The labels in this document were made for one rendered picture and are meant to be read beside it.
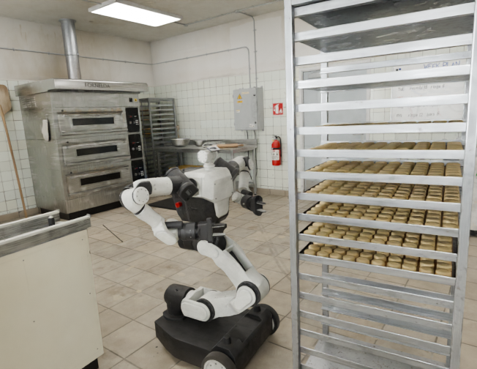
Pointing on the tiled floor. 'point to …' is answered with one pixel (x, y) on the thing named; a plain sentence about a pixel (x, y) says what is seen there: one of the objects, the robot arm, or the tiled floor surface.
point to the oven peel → (0, 91)
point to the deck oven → (82, 143)
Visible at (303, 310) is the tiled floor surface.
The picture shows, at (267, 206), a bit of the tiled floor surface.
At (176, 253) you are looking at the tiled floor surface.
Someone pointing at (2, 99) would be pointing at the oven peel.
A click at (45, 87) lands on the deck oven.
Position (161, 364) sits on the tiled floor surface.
